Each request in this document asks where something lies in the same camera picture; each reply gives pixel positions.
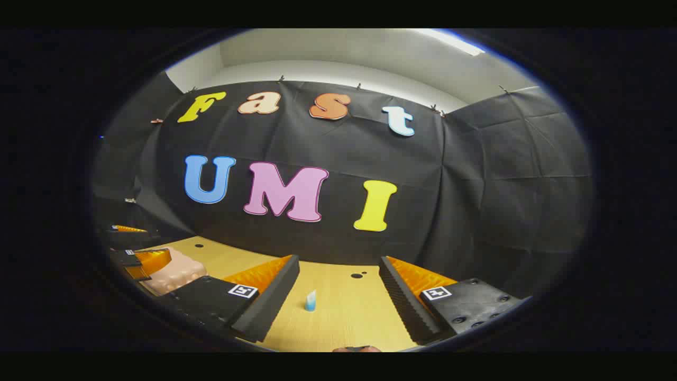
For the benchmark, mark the black backdrop cloth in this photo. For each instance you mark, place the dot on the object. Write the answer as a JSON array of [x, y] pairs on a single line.
[[476, 185]]

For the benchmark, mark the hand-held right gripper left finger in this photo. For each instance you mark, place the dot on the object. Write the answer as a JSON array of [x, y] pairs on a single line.
[[275, 296]]

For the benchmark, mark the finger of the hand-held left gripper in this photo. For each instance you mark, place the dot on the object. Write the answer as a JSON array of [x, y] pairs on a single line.
[[132, 239], [129, 259]]

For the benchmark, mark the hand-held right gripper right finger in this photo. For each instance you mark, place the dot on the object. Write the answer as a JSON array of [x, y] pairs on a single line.
[[402, 301]]

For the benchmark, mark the pink suitcase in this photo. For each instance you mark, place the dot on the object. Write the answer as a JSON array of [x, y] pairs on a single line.
[[177, 272]]

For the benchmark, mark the light blue skin care tube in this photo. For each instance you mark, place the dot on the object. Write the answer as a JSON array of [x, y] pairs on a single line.
[[310, 301]]

